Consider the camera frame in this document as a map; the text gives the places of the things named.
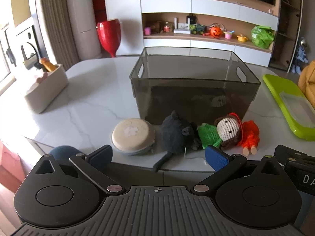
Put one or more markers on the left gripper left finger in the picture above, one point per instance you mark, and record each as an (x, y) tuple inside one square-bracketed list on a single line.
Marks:
[(92, 166)]

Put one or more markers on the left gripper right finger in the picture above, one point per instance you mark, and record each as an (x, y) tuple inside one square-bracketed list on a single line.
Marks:
[(226, 168)]

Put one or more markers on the crochet doll green dress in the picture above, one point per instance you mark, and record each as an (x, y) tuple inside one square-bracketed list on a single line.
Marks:
[(224, 134)]

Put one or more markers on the round beige zipper pouch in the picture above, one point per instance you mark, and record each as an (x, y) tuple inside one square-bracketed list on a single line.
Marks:
[(133, 136)]

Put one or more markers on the green bin lid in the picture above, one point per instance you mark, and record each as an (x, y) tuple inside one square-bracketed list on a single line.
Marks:
[(295, 107)]

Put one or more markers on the dark grey plush mouse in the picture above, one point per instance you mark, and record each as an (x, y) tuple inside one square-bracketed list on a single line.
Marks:
[(177, 135)]

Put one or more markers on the blue round stool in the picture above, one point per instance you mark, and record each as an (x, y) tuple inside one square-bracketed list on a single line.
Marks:
[(63, 152)]

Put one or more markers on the smoky transparent storage bin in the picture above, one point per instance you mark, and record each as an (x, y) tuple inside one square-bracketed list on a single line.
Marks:
[(201, 85)]

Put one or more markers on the cream rectangular desk organizer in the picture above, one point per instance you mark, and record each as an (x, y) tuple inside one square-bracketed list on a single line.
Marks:
[(40, 95)]

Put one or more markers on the yellow cushioned chair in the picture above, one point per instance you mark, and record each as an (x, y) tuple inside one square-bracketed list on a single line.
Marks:
[(306, 82)]

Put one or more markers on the orange toy in organizer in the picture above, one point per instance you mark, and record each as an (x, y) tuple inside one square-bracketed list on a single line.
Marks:
[(48, 65)]

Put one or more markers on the blue robot figurine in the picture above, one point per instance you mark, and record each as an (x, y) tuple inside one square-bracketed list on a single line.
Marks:
[(300, 57)]

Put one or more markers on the yellow toy pot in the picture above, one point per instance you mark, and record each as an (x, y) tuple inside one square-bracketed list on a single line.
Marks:
[(242, 38)]

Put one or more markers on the pink toy cup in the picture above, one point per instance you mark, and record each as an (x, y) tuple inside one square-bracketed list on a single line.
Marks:
[(228, 34)]

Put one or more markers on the red floor vase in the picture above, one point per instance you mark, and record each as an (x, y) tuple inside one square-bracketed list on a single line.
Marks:
[(109, 33)]

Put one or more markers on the orange pumpkin toy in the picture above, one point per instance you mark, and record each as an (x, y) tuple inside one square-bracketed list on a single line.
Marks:
[(215, 32)]

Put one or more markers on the green plastic bag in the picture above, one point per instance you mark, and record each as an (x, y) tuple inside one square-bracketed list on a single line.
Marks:
[(262, 36)]

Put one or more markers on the green toy tractor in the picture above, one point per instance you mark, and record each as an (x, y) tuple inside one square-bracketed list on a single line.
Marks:
[(197, 29)]

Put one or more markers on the white router box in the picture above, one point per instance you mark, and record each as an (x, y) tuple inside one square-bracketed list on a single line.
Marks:
[(181, 28)]

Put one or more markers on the pink small cup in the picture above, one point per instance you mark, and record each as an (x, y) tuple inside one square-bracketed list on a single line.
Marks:
[(147, 31)]

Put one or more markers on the white wall shelf unit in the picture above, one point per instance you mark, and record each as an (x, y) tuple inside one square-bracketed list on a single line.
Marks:
[(239, 16)]

